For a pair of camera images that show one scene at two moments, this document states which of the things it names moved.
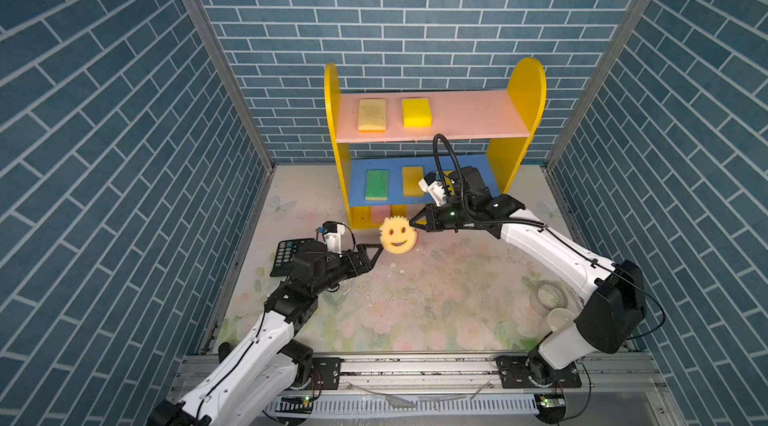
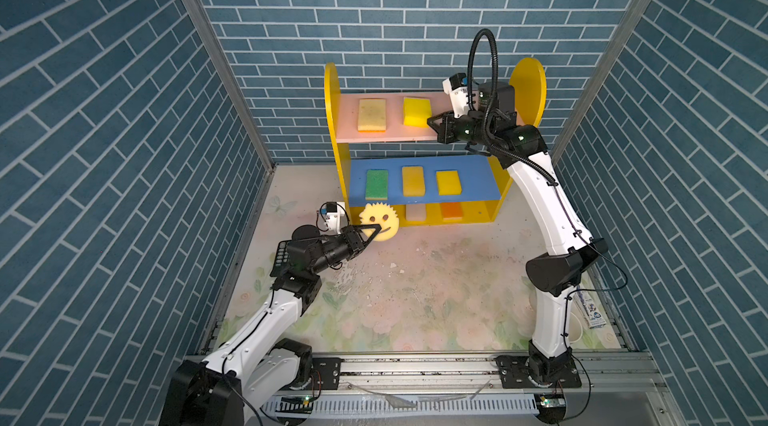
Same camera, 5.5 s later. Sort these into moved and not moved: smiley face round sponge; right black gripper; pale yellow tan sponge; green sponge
Moved: smiley face round sponge; right black gripper
Not moved: pale yellow tan sponge; green sponge
